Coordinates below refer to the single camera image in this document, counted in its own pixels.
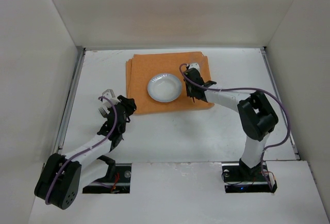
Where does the left aluminium frame rail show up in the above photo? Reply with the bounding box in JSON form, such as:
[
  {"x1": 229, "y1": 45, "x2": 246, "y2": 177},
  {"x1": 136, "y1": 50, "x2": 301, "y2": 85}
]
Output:
[{"x1": 50, "y1": 46, "x2": 86, "y2": 155}]

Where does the right aluminium frame rail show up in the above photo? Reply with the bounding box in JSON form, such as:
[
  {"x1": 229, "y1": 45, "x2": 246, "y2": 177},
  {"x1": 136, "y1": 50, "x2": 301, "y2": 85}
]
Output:
[{"x1": 260, "y1": 46, "x2": 301, "y2": 161}]

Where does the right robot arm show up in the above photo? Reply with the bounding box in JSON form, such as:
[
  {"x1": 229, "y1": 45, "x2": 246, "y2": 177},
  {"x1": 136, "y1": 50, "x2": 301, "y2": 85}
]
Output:
[{"x1": 181, "y1": 64, "x2": 278, "y2": 175}]

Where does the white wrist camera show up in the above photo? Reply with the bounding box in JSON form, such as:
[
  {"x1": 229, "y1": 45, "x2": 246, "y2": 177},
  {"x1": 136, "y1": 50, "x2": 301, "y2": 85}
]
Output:
[
  {"x1": 188, "y1": 62, "x2": 201, "y2": 72},
  {"x1": 100, "y1": 89, "x2": 119, "y2": 107}
]

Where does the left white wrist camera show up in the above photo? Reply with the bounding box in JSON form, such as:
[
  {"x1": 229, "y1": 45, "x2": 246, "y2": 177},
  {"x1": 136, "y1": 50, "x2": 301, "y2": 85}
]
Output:
[{"x1": 100, "y1": 89, "x2": 119, "y2": 107}]

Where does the clear plastic cup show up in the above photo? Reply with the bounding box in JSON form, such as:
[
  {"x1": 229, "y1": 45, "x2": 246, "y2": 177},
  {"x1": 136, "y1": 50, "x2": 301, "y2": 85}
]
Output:
[{"x1": 188, "y1": 55, "x2": 205, "y2": 68}]

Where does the orange cloth napkin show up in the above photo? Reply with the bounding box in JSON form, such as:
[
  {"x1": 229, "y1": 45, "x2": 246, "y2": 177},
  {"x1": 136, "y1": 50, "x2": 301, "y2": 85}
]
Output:
[{"x1": 126, "y1": 52, "x2": 214, "y2": 115}]

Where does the aluminium frame rail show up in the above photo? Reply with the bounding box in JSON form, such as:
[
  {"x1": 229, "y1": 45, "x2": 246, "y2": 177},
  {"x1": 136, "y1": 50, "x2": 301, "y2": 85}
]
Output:
[
  {"x1": 50, "y1": 46, "x2": 86, "y2": 155},
  {"x1": 260, "y1": 46, "x2": 301, "y2": 161}
]

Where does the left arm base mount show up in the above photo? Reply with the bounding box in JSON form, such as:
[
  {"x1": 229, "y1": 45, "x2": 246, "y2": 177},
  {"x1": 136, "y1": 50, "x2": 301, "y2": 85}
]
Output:
[{"x1": 82, "y1": 155, "x2": 131, "y2": 194}]

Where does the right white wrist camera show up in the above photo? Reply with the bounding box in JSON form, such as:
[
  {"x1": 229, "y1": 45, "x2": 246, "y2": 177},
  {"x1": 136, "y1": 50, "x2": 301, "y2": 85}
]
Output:
[{"x1": 188, "y1": 62, "x2": 201, "y2": 72}]

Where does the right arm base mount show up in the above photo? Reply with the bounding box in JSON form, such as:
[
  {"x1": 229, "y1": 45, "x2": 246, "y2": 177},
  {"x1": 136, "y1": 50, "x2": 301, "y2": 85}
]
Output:
[{"x1": 221, "y1": 163, "x2": 277, "y2": 194}]

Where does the white paper plate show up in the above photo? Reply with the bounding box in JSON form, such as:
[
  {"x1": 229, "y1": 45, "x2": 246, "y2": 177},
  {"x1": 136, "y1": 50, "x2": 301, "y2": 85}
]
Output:
[{"x1": 147, "y1": 73, "x2": 182, "y2": 103}]

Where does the black plastic fork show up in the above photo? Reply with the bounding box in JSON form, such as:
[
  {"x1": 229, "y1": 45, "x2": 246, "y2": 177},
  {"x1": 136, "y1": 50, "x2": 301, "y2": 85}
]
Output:
[{"x1": 98, "y1": 107, "x2": 108, "y2": 118}]

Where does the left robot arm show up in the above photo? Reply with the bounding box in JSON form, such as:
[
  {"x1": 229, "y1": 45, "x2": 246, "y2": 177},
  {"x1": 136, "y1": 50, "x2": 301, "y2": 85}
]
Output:
[{"x1": 34, "y1": 93, "x2": 137, "y2": 210}]

